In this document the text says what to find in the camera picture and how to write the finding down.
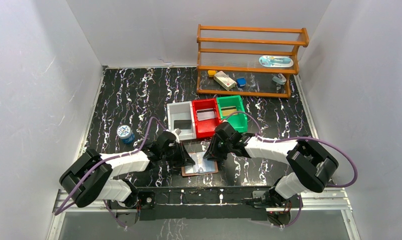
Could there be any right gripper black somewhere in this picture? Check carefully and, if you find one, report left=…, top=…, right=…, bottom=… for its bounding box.
left=203, top=133, right=232, bottom=162

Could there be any brown leather card holder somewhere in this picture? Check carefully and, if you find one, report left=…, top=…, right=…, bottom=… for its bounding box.
left=182, top=152, right=219, bottom=177

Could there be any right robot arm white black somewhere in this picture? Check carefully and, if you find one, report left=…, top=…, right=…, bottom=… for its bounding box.
left=204, top=122, right=339, bottom=207

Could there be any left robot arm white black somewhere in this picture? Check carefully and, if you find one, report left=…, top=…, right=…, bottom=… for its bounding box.
left=59, top=130, right=195, bottom=208

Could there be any black card in white bin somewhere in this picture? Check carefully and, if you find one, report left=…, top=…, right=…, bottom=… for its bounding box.
left=173, top=119, right=192, bottom=130

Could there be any white card in red bin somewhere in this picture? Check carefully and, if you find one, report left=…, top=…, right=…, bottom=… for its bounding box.
left=196, top=108, right=216, bottom=121

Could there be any gold card in green bin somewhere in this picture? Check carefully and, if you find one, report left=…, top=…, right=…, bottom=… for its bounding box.
left=221, top=106, right=237, bottom=117

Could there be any red plastic bin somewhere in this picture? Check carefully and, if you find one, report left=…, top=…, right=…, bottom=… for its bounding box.
left=192, top=98, right=221, bottom=139

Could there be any white plastic bin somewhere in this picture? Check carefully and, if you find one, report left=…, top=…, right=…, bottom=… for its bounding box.
left=167, top=101, right=196, bottom=141

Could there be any green plastic bin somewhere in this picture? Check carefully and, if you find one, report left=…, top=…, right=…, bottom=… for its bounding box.
left=216, top=95, right=248, bottom=133

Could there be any blue patterned can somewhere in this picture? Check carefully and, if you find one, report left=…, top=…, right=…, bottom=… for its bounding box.
left=116, top=124, right=135, bottom=144

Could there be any white cardboard box on shelf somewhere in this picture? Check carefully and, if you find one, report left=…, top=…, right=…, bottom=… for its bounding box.
left=213, top=71, right=237, bottom=91

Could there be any small blue block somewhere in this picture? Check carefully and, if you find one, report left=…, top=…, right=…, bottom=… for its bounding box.
left=236, top=77, right=246, bottom=88

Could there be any small yellow block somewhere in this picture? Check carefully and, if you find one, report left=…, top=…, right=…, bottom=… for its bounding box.
left=207, top=70, right=217, bottom=78

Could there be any wooden orange shelf rack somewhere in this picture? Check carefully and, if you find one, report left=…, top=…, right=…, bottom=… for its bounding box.
left=196, top=24, right=310, bottom=99

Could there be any light blue tape dispenser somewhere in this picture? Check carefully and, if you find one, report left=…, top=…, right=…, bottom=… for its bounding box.
left=272, top=73, right=287, bottom=85

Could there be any teal packaged tool on shelf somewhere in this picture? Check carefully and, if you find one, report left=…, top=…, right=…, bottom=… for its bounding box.
left=259, top=55, right=294, bottom=68

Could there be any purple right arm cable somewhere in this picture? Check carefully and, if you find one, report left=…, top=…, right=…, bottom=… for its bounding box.
left=225, top=111, right=358, bottom=229

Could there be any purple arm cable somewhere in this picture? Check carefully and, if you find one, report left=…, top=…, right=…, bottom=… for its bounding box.
left=225, top=111, right=358, bottom=229
left=54, top=116, right=170, bottom=229

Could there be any black metal base frame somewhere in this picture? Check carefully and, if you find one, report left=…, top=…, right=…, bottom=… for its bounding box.
left=106, top=186, right=303, bottom=228

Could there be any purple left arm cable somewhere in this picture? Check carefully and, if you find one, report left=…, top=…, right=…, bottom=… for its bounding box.
left=54, top=116, right=170, bottom=229

